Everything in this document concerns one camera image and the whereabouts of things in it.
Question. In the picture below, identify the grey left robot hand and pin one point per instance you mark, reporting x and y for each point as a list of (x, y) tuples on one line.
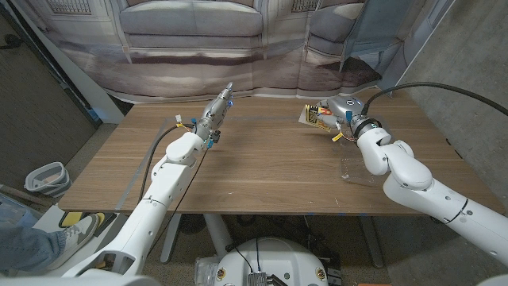
[(214, 115)]

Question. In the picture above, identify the white door frame post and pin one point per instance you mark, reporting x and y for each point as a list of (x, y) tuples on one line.
[(93, 95)]

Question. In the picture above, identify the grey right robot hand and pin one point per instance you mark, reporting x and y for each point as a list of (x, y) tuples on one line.
[(349, 109)]

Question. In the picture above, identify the person leg in blue jeans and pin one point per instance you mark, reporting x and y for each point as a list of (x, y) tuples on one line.
[(24, 246)]

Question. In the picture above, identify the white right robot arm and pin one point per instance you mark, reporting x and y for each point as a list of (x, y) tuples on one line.
[(412, 175)]

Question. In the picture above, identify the grey white sneaker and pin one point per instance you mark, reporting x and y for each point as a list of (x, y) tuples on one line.
[(75, 238)]

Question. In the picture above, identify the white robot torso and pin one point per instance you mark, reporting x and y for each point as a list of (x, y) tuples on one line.
[(278, 262)]

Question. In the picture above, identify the yellow black flat object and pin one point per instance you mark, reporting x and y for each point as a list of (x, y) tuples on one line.
[(71, 218)]

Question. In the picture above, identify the yellow new driver bumper sticker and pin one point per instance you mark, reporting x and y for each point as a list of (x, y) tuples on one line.
[(311, 117)]

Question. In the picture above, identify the white metal table leg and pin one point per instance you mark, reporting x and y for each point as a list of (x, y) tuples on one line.
[(171, 242), (217, 234), (371, 242)]

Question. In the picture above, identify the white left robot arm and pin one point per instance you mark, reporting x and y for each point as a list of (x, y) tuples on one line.
[(162, 190)]

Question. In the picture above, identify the grey plastic bucket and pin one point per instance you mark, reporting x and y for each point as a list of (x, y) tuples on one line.
[(47, 180)]

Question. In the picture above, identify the printed sofa room backdrop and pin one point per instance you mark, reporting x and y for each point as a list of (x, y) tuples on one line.
[(198, 71)]

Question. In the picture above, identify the clear plastic package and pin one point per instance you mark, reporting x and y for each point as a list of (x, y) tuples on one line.
[(204, 272)]

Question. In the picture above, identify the black round floor object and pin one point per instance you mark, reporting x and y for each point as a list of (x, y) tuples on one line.
[(192, 224)]

